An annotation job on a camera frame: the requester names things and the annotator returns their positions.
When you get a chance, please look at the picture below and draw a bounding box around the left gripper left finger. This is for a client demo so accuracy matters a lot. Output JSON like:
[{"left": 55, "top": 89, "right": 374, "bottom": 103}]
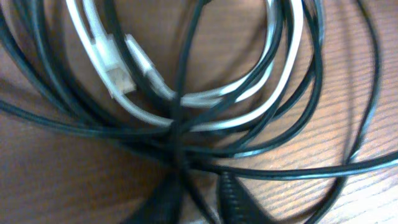
[{"left": 121, "top": 174, "right": 183, "bottom": 224}]

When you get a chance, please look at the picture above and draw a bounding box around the white usb cable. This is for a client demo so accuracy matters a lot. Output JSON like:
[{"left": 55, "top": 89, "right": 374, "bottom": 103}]
[{"left": 65, "top": 0, "right": 304, "bottom": 133}]

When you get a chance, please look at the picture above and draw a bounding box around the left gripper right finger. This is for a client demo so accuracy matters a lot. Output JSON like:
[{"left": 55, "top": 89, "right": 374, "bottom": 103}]
[{"left": 216, "top": 172, "right": 277, "bottom": 224}]

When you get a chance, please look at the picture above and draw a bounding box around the long black usb cable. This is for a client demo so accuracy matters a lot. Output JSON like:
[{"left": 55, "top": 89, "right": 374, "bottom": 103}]
[{"left": 0, "top": 0, "right": 398, "bottom": 224}]

